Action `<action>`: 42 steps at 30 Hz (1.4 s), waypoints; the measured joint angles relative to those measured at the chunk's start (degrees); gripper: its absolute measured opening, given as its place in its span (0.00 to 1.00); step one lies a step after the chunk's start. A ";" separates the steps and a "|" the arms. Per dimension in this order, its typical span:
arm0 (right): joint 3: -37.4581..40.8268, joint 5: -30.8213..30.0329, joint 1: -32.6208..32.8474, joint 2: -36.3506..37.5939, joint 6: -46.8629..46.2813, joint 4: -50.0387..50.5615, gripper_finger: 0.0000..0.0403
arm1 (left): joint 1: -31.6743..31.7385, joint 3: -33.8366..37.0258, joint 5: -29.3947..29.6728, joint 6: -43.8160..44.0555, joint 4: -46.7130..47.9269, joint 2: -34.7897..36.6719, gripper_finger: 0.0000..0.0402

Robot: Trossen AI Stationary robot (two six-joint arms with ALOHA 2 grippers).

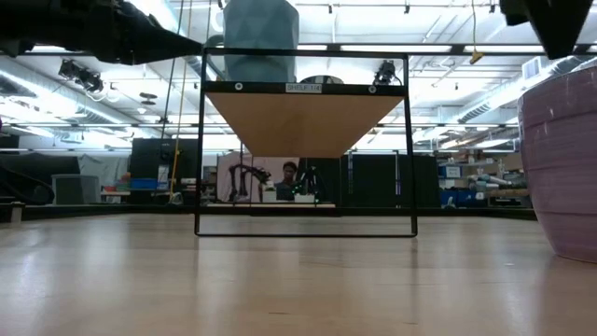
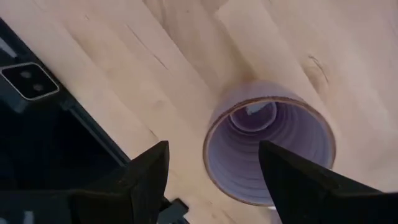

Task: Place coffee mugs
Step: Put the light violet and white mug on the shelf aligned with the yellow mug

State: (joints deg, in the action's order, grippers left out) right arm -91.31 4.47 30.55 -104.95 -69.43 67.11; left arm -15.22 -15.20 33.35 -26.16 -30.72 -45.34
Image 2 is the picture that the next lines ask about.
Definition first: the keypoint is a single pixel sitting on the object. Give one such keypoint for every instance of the purple ribbed mug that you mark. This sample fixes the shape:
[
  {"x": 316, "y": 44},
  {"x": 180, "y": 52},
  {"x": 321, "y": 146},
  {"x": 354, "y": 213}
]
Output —
[{"x": 236, "y": 161}]

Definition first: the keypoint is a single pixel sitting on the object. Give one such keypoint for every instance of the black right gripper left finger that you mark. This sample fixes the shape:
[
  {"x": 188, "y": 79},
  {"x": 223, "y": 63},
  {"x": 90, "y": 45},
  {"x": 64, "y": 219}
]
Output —
[{"x": 136, "y": 193}]

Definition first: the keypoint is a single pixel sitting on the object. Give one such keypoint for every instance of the square metal-edged black bracket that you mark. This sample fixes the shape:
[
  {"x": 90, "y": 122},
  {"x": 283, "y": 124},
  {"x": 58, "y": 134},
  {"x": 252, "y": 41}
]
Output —
[{"x": 28, "y": 81}]

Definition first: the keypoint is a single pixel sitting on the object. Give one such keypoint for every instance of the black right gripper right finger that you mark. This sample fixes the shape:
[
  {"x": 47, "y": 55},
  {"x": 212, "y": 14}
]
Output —
[{"x": 311, "y": 193}]

